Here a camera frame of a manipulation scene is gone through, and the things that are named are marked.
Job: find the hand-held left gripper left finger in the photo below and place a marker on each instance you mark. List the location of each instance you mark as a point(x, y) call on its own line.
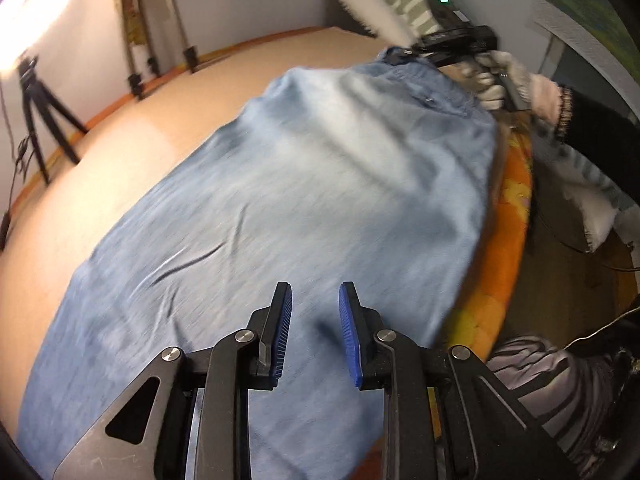
point(280, 340)

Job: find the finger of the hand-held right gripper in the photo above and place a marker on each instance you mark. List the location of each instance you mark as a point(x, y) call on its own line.
point(400, 56)

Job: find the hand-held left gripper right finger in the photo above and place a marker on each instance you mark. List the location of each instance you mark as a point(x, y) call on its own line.
point(350, 340)

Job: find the light blue denim pants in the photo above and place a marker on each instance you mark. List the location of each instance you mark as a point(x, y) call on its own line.
point(325, 185)

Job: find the person's right forearm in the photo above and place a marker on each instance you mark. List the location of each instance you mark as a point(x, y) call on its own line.
point(600, 125)

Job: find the person's right hand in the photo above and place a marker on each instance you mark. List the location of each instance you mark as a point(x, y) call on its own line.
point(537, 90)

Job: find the orange floral bedsheet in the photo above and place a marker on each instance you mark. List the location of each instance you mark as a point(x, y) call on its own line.
point(510, 200)

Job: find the person's leg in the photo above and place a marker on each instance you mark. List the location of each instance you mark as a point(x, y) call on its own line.
point(550, 385)

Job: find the wooden easel legs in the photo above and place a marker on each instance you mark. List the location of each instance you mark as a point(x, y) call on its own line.
point(134, 80)

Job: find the colourful patterned scarf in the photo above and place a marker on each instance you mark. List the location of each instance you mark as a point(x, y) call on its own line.
point(132, 25)

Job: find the small black tripod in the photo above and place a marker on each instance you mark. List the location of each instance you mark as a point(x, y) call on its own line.
point(35, 95)

